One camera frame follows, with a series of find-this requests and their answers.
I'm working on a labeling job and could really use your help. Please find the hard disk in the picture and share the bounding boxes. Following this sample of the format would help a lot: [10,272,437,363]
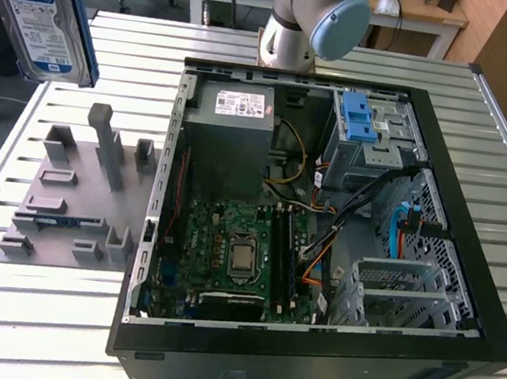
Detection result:
[0,0,110,91]

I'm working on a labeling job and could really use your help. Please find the grey parts rack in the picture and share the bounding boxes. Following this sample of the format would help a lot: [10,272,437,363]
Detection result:
[0,92,168,283]

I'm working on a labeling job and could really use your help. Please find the blue RAM stick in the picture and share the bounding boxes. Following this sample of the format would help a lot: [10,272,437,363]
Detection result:
[32,213,83,231]

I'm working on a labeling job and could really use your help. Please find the grey power supply unit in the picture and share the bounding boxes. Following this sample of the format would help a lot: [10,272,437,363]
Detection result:
[174,74,281,206]

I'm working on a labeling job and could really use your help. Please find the green motherboard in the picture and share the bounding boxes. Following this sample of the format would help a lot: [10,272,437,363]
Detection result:
[147,190,329,337]

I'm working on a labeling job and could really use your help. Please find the CPU socket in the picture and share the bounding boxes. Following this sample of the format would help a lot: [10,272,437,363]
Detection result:
[220,230,267,289]

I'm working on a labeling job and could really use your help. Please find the silver CPU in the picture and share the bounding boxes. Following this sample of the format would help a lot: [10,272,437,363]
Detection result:
[227,241,259,279]

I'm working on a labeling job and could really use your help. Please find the black RAM slot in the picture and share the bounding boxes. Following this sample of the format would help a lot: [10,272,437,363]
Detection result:
[268,205,294,313]
[260,204,286,311]

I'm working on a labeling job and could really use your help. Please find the black graphics card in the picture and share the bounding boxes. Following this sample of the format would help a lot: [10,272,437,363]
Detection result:
[195,286,266,327]

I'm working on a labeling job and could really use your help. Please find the silver drive cage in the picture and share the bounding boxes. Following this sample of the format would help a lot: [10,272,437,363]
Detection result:
[320,86,435,203]

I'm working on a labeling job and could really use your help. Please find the black PC case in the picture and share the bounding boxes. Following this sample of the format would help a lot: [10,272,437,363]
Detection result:
[101,50,507,379]

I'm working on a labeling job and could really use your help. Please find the red and black twisted wire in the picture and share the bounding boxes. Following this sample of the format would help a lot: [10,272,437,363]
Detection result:
[162,144,194,250]

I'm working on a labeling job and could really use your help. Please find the yellow wire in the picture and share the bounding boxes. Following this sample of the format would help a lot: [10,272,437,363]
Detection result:
[265,117,313,189]

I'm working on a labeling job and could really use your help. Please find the blue drive bracket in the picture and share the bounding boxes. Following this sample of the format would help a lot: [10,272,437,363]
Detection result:
[336,89,383,144]

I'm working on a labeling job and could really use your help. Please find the black cable bundle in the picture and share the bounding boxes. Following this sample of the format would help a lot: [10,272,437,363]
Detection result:
[302,157,426,277]

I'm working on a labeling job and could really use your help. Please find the orange wire bundle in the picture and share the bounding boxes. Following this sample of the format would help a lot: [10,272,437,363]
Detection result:
[300,259,325,287]

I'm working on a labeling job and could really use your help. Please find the blue data wire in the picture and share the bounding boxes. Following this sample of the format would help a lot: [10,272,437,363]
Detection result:
[385,197,414,264]

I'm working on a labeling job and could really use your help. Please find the black wire connector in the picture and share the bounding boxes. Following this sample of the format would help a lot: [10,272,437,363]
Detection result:
[406,207,451,240]

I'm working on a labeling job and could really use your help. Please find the red data wire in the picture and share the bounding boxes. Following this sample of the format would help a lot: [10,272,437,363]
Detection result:
[395,232,411,263]

